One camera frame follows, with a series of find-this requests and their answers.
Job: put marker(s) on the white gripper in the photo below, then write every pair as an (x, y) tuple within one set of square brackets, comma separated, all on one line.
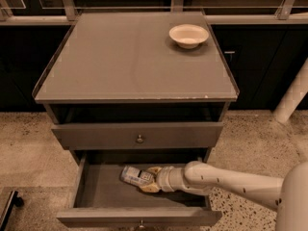
[(163, 178)]

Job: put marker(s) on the blue plastic bottle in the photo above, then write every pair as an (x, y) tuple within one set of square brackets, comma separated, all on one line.
[(136, 177)]

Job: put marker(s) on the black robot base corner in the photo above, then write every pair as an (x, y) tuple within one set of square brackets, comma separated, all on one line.
[(14, 200)]

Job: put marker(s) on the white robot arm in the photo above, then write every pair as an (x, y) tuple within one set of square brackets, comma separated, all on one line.
[(287, 196)]

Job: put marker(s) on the grey top drawer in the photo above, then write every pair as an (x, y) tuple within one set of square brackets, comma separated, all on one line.
[(98, 136)]

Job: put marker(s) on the open grey middle drawer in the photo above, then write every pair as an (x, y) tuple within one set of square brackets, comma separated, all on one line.
[(101, 199)]

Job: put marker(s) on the grey drawer cabinet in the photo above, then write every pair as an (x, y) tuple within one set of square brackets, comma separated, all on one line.
[(125, 68)]

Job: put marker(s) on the round metal top knob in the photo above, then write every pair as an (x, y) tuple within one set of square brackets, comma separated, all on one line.
[(139, 139)]

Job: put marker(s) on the round metal knob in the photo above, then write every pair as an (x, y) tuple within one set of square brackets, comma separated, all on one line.
[(139, 139), (141, 227)]

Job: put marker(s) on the round metal middle knob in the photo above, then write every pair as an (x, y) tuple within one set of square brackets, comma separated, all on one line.
[(141, 227)]

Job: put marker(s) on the white paper bowl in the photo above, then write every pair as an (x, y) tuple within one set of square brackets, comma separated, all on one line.
[(188, 36)]

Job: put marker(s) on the dark cabinet handle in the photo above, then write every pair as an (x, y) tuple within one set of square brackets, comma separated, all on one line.
[(229, 55)]

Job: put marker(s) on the white cylindrical post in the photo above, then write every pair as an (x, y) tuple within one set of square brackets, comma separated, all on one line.
[(293, 96)]

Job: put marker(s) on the metal railing frame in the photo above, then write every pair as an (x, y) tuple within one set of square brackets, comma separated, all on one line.
[(50, 12)]

